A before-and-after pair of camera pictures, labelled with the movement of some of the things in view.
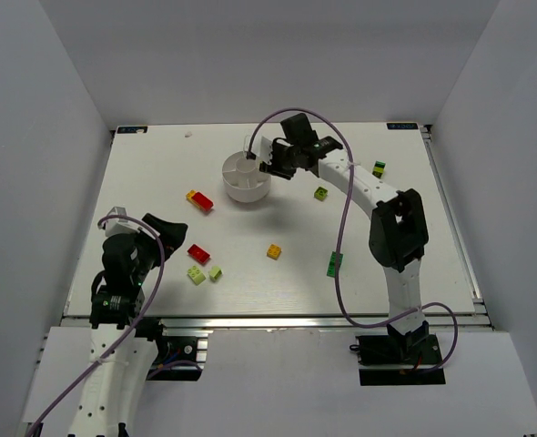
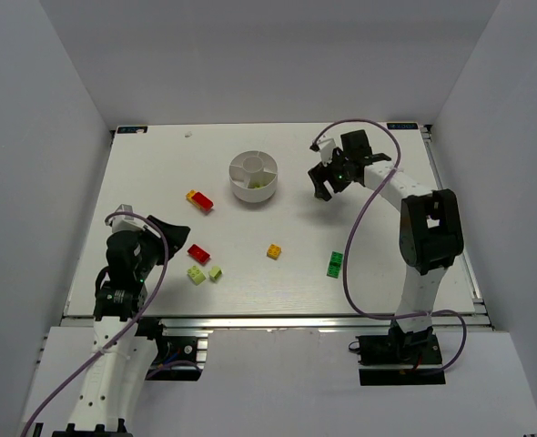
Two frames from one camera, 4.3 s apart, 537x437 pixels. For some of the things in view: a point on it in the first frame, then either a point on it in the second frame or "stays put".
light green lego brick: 196,275 stays put
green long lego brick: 331,269 stays put
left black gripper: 155,237 stays put
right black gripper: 277,159 → 329,173
